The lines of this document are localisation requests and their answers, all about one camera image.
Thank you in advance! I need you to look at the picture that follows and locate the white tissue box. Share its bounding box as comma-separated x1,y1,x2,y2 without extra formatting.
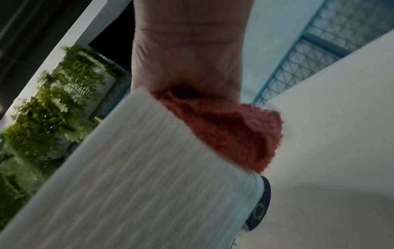
0,88,268,249

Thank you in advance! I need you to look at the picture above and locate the person's right hand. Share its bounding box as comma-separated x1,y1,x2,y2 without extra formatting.
130,0,257,103

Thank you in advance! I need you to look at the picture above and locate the pink cleaning cloth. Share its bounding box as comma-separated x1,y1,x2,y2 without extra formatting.
153,89,285,175

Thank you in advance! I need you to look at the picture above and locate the blue mesh fence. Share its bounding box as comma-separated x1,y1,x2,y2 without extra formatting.
250,0,394,107

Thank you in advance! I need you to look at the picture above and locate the green plant wall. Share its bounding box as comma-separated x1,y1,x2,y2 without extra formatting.
0,44,125,231

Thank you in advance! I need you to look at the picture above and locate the clear plastic tissue packet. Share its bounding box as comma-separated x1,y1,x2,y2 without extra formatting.
229,175,272,249

